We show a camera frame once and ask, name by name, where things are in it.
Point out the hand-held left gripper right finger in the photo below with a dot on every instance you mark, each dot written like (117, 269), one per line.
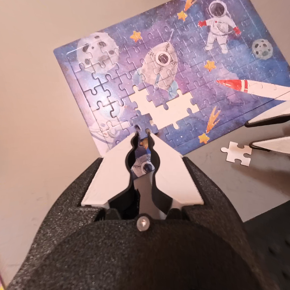
(179, 179)

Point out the space jigsaw puzzle board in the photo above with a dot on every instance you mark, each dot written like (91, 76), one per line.
(192, 68)

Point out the white-backed jigsaw puzzle piece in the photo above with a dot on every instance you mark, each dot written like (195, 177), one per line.
(237, 154)

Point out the blue jigsaw puzzle piece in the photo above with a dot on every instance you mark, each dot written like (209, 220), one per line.
(145, 123)

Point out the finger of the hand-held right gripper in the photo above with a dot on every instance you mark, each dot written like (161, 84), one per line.
(276, 145)
(276, 114)

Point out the grey desk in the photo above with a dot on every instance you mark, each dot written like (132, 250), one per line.
(34, 90)

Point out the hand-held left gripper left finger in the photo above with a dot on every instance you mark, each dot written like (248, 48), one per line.
(108, 179)

